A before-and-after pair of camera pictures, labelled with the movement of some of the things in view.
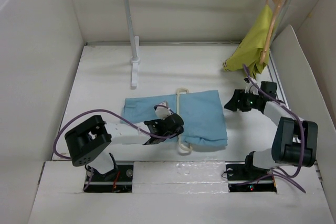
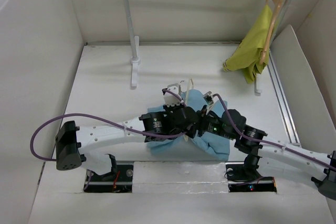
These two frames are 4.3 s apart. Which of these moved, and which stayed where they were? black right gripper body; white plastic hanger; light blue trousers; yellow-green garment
Moved: black right gripper body; light blue trousers; white plastic hanger
Stayed: yellow-green garment
